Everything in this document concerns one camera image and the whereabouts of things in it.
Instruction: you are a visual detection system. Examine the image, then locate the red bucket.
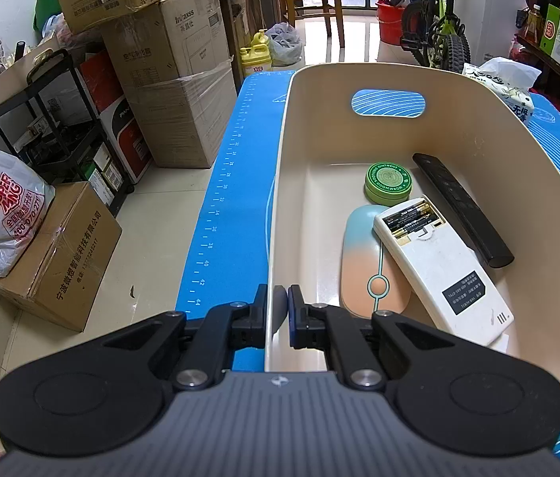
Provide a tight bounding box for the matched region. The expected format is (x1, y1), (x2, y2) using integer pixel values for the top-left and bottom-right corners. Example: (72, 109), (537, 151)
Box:
(376, 0), (413, 46)

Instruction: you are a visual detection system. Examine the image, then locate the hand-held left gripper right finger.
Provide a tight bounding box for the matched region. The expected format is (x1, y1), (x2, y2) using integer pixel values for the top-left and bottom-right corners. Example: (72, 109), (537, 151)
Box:
(287, 284), (460, 389)

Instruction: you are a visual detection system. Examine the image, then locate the beige plastic bin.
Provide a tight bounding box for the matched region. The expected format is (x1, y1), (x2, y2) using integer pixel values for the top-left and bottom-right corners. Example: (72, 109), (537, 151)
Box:
(263, 62), (560, 411)

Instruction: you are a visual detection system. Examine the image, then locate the printed cardboard box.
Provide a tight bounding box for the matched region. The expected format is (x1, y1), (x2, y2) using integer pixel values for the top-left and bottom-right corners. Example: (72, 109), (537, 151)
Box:
(101, 0), (234, 92)

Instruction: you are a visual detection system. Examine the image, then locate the green bag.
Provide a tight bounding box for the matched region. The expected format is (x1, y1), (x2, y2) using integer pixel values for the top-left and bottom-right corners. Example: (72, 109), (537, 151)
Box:
(33, 0), (63, 33)

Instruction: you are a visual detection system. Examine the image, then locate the yellow detergent bottle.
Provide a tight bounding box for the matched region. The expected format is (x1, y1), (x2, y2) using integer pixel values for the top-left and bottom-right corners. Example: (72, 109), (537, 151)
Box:
(239, 29), (274, 80)

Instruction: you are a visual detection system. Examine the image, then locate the red and white appliance box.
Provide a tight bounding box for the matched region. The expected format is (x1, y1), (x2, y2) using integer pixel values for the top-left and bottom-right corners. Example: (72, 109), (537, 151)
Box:
(79, 52), (154, 186)

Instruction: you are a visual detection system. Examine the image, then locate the tissue pack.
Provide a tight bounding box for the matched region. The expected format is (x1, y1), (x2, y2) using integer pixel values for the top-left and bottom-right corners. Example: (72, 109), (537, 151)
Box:
(461, 57), (544, 128)

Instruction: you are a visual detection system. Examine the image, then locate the blue and orange mouse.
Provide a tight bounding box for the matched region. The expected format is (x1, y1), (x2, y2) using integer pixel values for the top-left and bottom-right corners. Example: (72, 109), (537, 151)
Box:
(338, 205), (413, 320)

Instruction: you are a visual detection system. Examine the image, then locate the grey plastic bag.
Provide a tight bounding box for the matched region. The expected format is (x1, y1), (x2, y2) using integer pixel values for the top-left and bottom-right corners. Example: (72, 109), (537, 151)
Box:
(265, 22), (305, 67)

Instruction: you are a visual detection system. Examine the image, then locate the black remote control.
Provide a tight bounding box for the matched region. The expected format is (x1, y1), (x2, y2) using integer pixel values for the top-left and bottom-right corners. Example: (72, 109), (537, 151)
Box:
(411, 153), (516, 270)

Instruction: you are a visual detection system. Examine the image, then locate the black utility cart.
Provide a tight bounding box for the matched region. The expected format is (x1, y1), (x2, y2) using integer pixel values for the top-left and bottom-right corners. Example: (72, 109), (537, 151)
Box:
(0, 48), (135, 217)

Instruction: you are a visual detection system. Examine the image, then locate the plastic-wrapped cardboard box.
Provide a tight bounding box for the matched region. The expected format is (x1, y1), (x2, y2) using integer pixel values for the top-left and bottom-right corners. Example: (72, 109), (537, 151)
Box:
(131, 60), (239, 170)

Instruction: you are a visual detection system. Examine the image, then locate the cooking oil bottle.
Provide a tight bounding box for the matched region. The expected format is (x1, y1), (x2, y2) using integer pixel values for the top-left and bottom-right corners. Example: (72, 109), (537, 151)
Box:
(525, 5), (544, 47)

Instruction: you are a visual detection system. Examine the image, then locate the green round tin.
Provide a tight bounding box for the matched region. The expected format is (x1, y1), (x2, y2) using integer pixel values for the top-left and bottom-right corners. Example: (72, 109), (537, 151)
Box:
(363, 161), (413, 207)

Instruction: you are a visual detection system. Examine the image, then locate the white refrigerator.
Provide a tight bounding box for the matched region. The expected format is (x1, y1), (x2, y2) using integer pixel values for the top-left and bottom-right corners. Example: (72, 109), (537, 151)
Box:
(471, 0), (535, 68)

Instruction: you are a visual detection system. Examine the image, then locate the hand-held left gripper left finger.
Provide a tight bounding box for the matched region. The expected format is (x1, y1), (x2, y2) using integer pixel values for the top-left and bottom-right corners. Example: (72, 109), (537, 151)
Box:
(101, 284), (271, 391)

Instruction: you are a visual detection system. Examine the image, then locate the white remote control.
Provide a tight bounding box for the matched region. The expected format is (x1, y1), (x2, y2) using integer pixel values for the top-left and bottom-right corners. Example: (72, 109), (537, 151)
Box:
(372, 195), (516, 349)

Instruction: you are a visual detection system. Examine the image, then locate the blue silicone mat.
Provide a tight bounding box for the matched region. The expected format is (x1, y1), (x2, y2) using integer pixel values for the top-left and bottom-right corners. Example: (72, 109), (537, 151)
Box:
(176, 70), (560, 474)

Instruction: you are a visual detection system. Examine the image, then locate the green and black bicycle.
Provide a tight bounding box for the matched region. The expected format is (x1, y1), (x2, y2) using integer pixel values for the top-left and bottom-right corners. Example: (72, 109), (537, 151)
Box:
(400, 0), (474, 70)

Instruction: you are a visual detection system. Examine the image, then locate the cardboard box with black print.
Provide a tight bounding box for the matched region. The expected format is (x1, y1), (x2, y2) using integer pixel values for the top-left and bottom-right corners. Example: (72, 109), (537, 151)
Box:
(0, 181), (123, 334)

